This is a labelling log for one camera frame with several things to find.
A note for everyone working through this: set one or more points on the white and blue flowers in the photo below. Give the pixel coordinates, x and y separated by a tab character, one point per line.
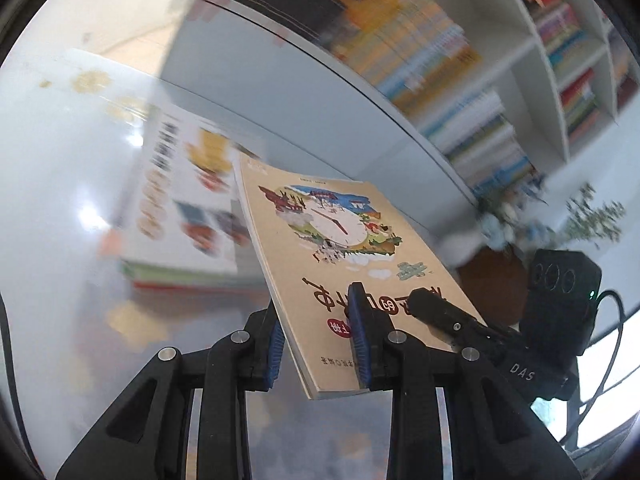
505	210

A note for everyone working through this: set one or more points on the cubby shelf book rows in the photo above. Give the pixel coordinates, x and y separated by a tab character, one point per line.
565	35

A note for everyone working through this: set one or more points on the brown wooden stool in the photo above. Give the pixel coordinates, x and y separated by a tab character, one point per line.
495	285

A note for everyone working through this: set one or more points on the row of colourful shelved books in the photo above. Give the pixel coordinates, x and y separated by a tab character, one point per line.
425	50

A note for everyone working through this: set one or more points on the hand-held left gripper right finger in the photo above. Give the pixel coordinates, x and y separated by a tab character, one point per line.
357	340

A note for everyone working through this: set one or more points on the white bookshelf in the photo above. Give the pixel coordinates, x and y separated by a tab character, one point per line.
300	85

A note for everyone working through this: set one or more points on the tan book clock picture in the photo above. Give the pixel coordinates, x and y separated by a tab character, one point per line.
310	270

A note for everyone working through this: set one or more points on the white vase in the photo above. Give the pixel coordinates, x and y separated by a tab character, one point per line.
460	245

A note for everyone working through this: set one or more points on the stack of illustrated books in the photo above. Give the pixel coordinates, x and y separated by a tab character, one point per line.
175	200

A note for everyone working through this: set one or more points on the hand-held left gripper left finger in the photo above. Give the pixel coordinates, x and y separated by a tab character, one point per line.
274	355

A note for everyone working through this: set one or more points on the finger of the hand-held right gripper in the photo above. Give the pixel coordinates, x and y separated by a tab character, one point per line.
450	322

